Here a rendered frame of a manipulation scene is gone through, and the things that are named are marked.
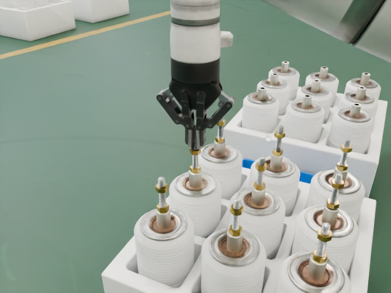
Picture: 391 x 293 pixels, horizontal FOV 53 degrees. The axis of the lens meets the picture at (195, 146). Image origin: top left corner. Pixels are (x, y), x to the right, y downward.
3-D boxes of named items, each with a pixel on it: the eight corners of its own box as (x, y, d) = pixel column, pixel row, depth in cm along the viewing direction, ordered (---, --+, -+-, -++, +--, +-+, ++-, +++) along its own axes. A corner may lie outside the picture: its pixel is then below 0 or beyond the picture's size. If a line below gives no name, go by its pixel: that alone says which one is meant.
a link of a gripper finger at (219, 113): (228, 100, 59) (202, 122, 62) (236, 109, 60) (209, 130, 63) (231, 94, 62) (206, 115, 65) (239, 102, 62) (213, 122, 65)
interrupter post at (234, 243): (228, 240, 59) (230, 224, 57) (244, 245, 58) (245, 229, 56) (223, 252, 57) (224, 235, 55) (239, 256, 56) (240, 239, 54)
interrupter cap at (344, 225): (305, 203, 66) (305, 200, 66) (352, 211, 65) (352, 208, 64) (302, 233, 60) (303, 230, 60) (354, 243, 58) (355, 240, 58)
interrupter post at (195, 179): (187, 188, 70) (187, 173, 69) (191, 181, 72) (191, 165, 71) (199, 190, 70) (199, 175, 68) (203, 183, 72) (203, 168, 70)
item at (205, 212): (164, 266, 77) (160, 194, 68) (181, 234, 85) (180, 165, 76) (210, 279, 75) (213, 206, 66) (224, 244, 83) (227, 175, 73)
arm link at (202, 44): (233, 43, 64) (235, 4, 61) (219, 65, 54) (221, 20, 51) (180, 40, 66) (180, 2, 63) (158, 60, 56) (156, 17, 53)
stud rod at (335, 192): (330, 215, 61) (338, 177, 57) (326, 212, 62) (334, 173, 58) (334, 214, 61) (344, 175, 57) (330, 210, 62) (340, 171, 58)
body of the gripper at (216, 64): (160, 56, 56) (163, 114, 61) (217, 61, 54) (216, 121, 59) (176, 42, 62) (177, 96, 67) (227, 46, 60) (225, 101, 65)
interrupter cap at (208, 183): (168, 193, 69) (168, 190, 69) (182, 170, 75) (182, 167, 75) (209, 202, 67) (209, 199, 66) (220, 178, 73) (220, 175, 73)
